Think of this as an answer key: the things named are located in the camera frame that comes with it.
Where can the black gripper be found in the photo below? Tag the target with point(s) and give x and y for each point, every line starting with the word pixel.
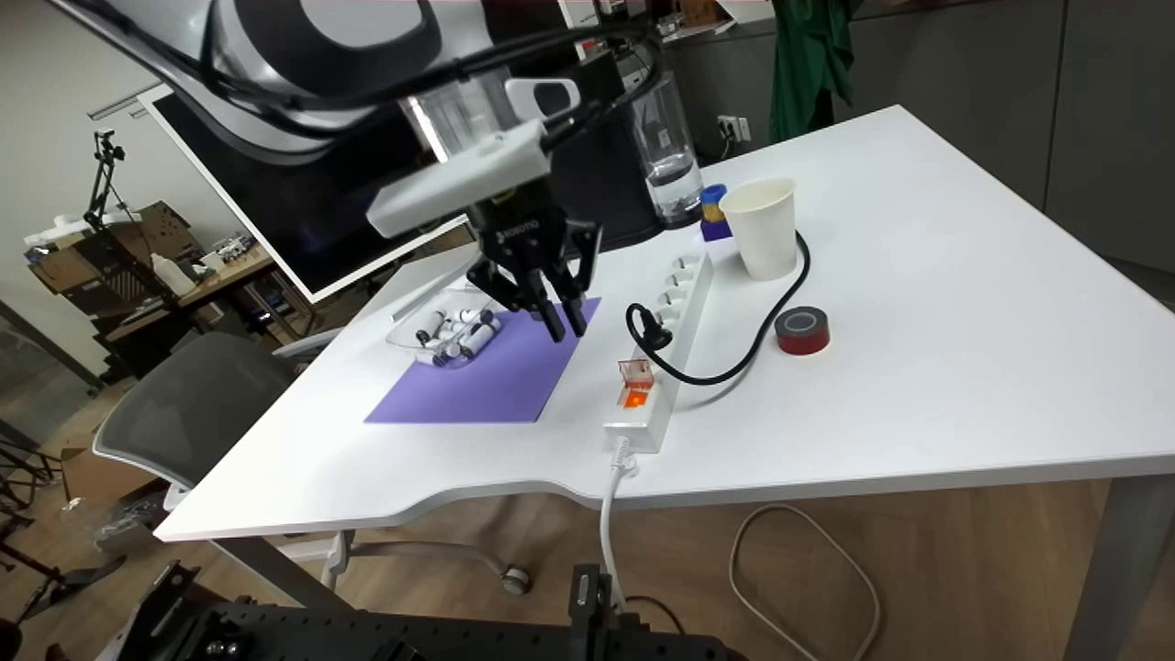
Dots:
pixel 526 226

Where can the white extension power strip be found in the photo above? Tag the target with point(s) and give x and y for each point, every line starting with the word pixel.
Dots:
pixel 666 331

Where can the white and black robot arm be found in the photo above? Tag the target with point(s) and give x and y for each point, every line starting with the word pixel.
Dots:
pixel 316 60

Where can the white cylinder with black ends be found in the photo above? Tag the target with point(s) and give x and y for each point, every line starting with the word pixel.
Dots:
pixel 430 331
pixel 441 357
pixel 488 330

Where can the purple mat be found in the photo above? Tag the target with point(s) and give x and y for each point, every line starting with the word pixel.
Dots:
pixel 489 380

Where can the blue and yellow small object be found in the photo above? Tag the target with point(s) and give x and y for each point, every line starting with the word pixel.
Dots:
pixel 715 214

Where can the clear water tank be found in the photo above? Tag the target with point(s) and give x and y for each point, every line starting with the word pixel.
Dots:
pixel 666 147

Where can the white paper cup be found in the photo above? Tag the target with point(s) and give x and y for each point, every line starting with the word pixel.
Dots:
pixel 767 232

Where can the red tape roll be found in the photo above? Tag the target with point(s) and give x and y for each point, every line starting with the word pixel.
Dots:
pixel 804 331

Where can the white framed monitor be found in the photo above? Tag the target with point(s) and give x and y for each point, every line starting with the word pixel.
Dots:
pixel 296 207

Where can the green cloth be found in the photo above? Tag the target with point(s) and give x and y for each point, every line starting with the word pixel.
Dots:
pixel 811 60

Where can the grey mesh office chair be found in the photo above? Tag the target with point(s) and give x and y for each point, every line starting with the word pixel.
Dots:
pixel 198 407

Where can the black perforated breadboard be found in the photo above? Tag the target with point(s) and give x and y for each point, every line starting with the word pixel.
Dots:
pixel 406 638

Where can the wooden shelf with clutter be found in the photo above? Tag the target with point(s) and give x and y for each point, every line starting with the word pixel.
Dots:
pixel 149 270

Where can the grey table leg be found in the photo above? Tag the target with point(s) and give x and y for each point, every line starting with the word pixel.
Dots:
pixel 1122 575

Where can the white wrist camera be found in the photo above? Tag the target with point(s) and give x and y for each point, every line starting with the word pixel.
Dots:
pixel 461 185

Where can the black camera tripod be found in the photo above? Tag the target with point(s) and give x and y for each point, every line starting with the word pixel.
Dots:
pixel 110 172

